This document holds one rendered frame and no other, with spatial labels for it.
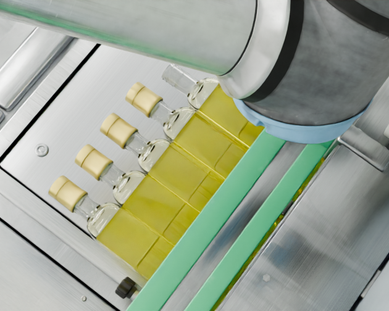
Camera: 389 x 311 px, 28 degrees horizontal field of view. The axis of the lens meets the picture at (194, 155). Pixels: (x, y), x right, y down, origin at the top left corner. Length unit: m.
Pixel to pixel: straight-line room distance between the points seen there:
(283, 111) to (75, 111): 0.64
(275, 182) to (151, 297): 0.21
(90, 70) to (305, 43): 0.70
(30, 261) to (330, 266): 0.52
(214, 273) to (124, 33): 0.42
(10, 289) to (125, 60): 0.41
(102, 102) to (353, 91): 0.67
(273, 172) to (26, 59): 0.52
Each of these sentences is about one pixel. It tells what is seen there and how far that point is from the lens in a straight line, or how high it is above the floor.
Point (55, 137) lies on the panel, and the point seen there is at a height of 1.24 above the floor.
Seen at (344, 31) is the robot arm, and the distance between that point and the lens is 0.63.
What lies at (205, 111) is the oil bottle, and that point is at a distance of 1.10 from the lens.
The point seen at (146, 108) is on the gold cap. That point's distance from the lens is 1.11.
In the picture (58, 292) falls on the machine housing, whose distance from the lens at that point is 1.24.
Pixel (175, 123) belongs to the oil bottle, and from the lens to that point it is 1.08.
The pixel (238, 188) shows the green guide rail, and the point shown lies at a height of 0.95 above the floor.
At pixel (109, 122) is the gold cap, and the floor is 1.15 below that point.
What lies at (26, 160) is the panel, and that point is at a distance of 1.25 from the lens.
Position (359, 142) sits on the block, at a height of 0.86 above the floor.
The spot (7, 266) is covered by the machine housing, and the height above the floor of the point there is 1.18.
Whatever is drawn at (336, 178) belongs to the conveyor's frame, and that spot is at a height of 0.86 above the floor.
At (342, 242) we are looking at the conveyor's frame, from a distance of 0.94.
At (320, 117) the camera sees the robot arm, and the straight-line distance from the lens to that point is 0.67.
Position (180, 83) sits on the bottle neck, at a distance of 1.13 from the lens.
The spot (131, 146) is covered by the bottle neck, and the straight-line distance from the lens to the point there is 1.10.
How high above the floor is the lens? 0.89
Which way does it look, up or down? 7 degrees up
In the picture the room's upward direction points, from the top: 54 degrees counter-clockwise
